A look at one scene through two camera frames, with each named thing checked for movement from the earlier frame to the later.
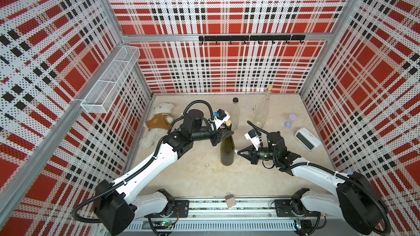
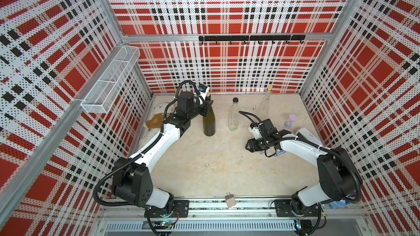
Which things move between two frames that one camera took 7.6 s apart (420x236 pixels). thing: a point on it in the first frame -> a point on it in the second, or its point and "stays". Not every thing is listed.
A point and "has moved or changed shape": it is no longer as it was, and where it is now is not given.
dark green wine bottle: (227, 149) has moved or changed shape
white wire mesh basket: (106, 91) stays
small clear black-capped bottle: (235, 114) stays
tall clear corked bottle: (261, 108) stays
